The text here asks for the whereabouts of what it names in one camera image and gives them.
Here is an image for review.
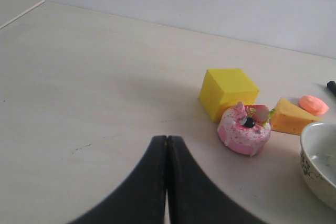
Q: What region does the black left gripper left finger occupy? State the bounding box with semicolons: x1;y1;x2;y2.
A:
72;135;167;224

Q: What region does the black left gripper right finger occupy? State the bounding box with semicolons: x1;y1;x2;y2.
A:
166;136;264;224

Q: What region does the small orange blob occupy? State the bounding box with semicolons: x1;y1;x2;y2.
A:
299;95;329;116

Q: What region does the pink toy cake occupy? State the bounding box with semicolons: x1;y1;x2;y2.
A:
217;102;275;156

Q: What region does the yellow foam cube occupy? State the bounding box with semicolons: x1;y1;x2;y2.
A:
198;68;259;123

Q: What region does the orange cheese wedge toy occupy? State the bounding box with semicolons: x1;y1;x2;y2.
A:
270;98;321;135

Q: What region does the white ceramic bowl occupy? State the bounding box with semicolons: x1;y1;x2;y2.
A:
300;122;335;209

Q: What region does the black white marker pen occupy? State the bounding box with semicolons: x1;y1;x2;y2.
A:
327;81;336;94

